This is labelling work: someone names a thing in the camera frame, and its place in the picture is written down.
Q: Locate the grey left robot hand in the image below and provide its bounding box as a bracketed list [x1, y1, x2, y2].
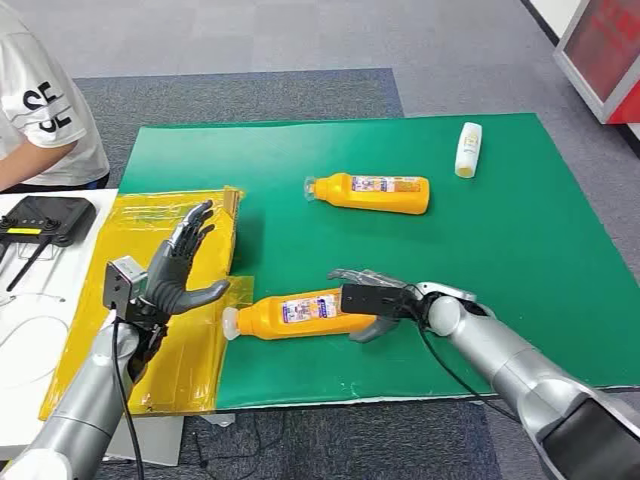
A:
[142, 199, 231, 318]

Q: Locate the red and white cabinet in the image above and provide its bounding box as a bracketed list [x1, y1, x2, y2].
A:
[552, 0, 640, 126]

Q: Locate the small white bottle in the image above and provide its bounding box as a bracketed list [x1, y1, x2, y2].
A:
[454, 121, 484, 180]

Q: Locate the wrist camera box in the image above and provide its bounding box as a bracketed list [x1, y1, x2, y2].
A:
[103, 256, 149, 313]
[340, 283, 416, 319]

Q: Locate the person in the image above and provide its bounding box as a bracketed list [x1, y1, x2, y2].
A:
[0, 0, 111, 195]

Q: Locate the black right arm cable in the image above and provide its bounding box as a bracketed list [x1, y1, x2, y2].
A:
[416, 309, 522, 424]

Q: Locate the black router with antennas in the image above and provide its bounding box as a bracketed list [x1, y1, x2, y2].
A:
[0, 195, 97, 294]

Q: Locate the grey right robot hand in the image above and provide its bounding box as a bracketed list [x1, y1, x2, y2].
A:
[327, 267, 426, 344]

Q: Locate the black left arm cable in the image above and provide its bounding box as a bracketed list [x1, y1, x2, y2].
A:
[110, 309, 145, 480]

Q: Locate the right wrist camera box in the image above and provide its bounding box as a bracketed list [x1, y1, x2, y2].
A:
[340, 283, 416, 319]

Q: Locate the black floor cable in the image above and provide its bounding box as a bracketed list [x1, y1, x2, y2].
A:
[192, 413, 286, 473]

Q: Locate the thin white cable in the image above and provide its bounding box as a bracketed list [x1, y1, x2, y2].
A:
[0, 291, 76, 392]

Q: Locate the green mat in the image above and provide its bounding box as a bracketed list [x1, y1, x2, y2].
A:
[118, 112, 640, 412]

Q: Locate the white board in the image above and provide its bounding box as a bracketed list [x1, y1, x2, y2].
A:
[0, 188, 186, 468]

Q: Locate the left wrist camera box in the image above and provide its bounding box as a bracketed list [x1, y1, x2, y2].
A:
[103, 256, 149, 313]

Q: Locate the orange bottle with white cap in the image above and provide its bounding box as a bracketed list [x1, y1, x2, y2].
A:
[222, 288, 378, 342]

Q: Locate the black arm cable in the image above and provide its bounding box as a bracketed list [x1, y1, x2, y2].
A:
[110, 309, 145, 480]
[416, 309, 522, 424]

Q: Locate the orange bottle with clear cap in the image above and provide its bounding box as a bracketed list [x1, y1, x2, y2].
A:
[303, 172, 431, 217]

